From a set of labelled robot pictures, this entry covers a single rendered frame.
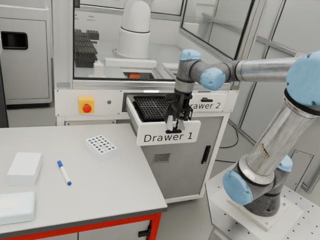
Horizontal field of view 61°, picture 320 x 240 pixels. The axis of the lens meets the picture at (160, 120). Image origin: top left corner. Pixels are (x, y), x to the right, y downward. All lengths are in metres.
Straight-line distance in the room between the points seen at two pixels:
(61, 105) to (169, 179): 0.89
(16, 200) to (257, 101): 2.53
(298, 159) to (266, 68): 1.17
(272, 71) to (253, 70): 0.07
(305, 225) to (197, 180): 0.96
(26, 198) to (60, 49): 0.63
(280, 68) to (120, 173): 0.70
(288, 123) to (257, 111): 2.29
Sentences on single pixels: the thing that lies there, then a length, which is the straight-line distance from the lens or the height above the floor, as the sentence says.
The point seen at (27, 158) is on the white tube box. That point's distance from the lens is 1.14.
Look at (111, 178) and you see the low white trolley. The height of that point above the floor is 0.76.
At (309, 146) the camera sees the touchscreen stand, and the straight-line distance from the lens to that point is 1.98.
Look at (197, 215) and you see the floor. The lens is 2.11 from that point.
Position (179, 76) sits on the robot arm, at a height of 1.16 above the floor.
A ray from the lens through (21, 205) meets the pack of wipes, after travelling 0.98.
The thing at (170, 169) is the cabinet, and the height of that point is 0.37.
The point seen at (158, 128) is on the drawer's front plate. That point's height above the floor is 0.91.
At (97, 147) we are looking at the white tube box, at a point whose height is 0.79.
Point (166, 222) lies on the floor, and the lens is 2.00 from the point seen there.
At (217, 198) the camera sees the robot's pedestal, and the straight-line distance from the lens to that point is 1.14.
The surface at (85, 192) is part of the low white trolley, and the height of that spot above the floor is 0.76.
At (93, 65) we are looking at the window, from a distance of 1.33.
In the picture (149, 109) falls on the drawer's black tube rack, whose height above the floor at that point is 0.90.
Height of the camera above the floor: 1.51
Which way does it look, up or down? 29 degrees down
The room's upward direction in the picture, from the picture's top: 10 degrees clockwise
